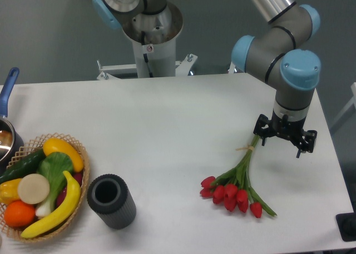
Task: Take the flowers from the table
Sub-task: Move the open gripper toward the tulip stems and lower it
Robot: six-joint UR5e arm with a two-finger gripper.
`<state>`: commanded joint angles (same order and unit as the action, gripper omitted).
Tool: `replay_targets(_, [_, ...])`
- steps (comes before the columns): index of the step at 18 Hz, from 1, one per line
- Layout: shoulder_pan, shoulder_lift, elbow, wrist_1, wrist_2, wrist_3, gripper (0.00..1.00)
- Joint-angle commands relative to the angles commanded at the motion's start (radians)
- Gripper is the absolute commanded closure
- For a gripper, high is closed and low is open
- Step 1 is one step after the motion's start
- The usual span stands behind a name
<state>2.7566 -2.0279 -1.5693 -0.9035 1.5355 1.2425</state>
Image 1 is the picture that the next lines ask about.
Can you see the blue handled saucepan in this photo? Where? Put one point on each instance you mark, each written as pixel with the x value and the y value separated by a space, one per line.
pixel 10 139

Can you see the woven wicker basket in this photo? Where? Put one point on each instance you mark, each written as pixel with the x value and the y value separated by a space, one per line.
pixel 27 149

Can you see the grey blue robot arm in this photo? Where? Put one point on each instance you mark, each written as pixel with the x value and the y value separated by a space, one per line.
pixel 275 58

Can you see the orange fruit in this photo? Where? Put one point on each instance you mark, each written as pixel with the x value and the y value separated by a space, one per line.
pixel 19 214

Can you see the black clamp at table edge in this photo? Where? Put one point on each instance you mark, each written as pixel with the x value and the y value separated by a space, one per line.
pixel 346 225

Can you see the yellow bell pepper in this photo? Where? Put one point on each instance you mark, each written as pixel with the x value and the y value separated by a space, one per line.
pixel 9 191

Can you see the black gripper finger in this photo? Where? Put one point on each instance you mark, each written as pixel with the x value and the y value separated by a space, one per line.
pixel 305 141
pixel 262 128

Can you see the green bok choy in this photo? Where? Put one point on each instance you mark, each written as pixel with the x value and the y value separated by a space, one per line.
pixel 52 168

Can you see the green cucumber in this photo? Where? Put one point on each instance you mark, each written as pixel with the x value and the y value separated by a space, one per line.
pixel 23 167

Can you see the yellow banana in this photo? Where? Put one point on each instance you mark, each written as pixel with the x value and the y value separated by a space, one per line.
pixel 60 214

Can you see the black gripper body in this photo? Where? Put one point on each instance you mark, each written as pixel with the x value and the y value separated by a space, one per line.
pixel 283 128

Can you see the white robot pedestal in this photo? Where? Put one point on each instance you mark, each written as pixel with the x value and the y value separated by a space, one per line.
pixel 153 39

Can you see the white frame at right edge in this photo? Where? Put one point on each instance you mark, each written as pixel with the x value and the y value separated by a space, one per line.
pixel 345 113

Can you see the red tulip bouquet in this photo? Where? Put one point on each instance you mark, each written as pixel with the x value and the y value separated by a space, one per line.
pixel 233 188

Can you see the dark grey ribbed vase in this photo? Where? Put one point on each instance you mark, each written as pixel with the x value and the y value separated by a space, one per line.
pixel 109 197

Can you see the beige round disc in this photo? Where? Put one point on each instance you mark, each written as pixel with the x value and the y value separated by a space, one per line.
pixel 33 189

